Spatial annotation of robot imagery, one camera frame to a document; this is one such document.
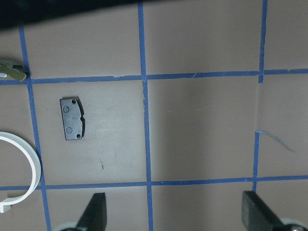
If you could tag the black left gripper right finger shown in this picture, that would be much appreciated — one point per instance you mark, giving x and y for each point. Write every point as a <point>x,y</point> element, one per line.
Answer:
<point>257,216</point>

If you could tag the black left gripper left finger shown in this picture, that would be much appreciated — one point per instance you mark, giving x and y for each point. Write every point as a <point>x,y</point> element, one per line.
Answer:
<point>94,217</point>

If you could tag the white curved plastic clamp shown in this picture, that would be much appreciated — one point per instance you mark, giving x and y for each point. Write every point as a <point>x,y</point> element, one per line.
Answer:
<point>19,162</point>

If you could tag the black brake pad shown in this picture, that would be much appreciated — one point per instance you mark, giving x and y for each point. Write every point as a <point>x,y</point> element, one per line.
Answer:
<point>73,118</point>

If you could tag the olive metal brake shoe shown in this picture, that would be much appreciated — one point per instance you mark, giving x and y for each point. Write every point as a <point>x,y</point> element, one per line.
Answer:
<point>9,68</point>

